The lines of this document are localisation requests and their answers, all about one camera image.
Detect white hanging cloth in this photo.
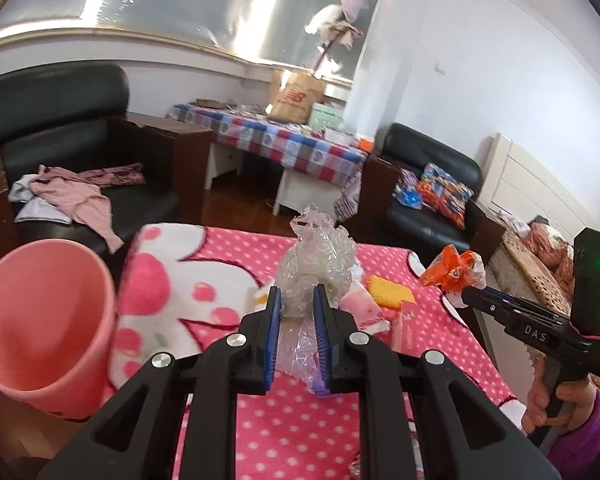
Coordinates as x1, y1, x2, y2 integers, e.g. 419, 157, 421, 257
306, 4, 363, 51

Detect pink tissue packet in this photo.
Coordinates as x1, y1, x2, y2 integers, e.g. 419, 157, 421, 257
340, 280, 385, 333

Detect beige woven bed mat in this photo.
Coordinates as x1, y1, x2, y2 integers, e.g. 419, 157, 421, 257
500, 230, 573, 313

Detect large window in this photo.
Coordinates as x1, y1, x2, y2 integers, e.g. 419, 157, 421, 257
0, 0, 388, 83

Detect brown paper shopping bag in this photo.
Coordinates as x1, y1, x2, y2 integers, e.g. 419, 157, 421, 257
267, 69, 326, 125

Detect brown wooden bedside cabinet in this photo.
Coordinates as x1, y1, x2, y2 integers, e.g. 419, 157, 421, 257
462, 200, 506, 261

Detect long red and white box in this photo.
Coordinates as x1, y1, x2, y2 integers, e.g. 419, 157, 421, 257
389, 310, 421, 353

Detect small black leather armchair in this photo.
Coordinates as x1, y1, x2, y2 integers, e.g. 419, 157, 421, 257
375, 122, 483, 256

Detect dark wooden end table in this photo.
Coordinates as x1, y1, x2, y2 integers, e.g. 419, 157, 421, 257
340, 152, 396, 221

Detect yellow sponge packet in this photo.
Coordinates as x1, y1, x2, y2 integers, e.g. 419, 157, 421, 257
367, 274, 417, 310

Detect pink garment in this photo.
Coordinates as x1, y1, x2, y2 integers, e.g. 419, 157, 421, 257
30, 162, 146, 253

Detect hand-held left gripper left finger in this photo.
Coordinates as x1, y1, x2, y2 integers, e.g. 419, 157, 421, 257
37, 285, 283, 480

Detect orange plastic wrapper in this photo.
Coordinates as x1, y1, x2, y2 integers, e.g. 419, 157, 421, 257
420, 245, 487, 295

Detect checked tablecloth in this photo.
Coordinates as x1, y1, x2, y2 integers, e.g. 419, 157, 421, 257
167, 102, 368, 186

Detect clear plastic wrap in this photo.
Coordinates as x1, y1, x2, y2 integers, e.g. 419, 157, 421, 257
275, 204, 361, 396

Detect person's right hand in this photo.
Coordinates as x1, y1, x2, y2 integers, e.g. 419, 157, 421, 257
522, 360, 600, 436

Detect large black leather armchair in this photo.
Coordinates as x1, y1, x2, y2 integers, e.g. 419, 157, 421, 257
0, 61, 181, 256

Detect dark wooden side cabinet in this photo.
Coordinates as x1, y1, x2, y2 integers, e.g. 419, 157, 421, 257
115, 112, 215, 211

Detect floral quilt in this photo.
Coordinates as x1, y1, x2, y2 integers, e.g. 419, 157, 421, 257
525, 217, 581, 286

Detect pink polka dot blanket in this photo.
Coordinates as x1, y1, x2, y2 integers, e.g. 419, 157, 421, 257
100, 222, 531, 480

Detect white table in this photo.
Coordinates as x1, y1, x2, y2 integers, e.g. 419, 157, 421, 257
205, 142, 343, 218

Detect blue plastic bag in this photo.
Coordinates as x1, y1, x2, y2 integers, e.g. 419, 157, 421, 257
397, 185, 423, 208

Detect white headboard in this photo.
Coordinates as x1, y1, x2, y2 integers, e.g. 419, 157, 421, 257
480, 132, 588, 261

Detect striped hanging cloth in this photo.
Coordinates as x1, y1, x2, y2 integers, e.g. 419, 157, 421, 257
335, 175, 363, 221

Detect colourful printed cushion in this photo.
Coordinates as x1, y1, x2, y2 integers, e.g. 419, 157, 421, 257
417, 162, 473, 231

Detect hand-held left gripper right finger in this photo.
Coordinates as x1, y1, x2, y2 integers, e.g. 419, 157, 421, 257
312, 284, 563, 480

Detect pale green box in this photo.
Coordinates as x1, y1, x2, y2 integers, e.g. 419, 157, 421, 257
307, 102, 345, 131

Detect person's right forearm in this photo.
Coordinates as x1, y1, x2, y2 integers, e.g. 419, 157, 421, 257
550, 390, 600, 480

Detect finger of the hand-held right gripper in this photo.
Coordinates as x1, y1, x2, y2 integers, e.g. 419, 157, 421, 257
461, 285, 570, 323

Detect pink plastic bucket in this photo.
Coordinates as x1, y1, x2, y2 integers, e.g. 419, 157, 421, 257
0, 239, 118, 420

